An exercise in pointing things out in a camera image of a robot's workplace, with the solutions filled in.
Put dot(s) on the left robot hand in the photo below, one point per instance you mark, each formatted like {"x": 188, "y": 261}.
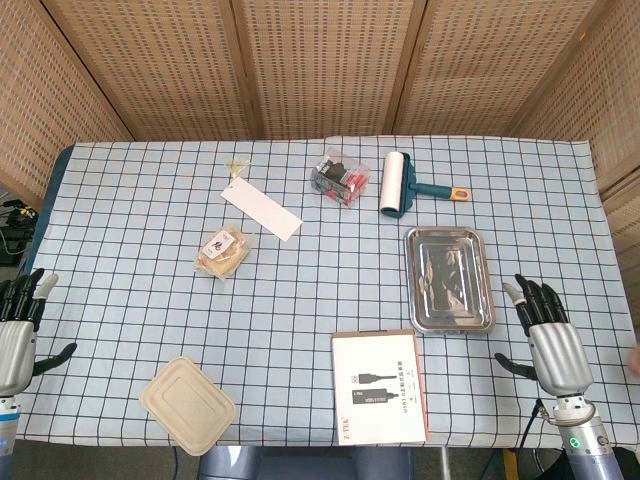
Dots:
{"x": 15, "y": 350}

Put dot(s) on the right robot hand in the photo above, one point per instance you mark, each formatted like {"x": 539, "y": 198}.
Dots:
{"x": 560, "y": 357}

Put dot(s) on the bread with sticker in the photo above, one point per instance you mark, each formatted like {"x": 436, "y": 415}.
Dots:
{"x": 222, "y": 252}

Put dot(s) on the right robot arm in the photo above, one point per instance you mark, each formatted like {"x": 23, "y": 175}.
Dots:
{"x": 582, "y": 440}

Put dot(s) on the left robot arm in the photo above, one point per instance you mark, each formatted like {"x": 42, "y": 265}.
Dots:
{"x": 7, "y": 425}

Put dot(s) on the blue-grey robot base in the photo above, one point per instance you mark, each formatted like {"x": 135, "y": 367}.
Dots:
{"x": 305, "y": 462}

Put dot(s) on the stainless steel tray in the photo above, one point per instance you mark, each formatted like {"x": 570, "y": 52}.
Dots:
{"x": 449, "y": 280}

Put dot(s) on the black and yellow equipment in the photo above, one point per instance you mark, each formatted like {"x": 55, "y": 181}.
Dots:
{"x": 15, "y": 230}

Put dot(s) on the beige lidded food container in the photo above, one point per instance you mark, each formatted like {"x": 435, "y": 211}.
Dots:
{"x": 187, "y": 405}

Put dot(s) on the teal lint roller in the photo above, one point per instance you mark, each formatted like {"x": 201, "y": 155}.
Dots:
{"x": 397, "y": 185}

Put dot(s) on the woven wooden screen panel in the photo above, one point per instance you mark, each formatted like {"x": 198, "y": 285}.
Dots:
{"x": 45, "y": 100}
{"x": 160, "y": 65}
{"x": 325, "y": 65}
{"x": 600, "y": 115}
{"x": 495, "y": 65}

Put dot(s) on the blue checked tablecloth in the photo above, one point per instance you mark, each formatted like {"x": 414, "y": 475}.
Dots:
{"x": 280, "y": 300}

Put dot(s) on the clear plastic battery box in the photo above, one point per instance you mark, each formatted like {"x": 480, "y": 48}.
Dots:
{"x": 341, "y": 177}

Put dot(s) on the white paper bookmark with tassel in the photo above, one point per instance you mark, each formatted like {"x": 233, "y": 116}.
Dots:
{"x": 262, "y": 209}

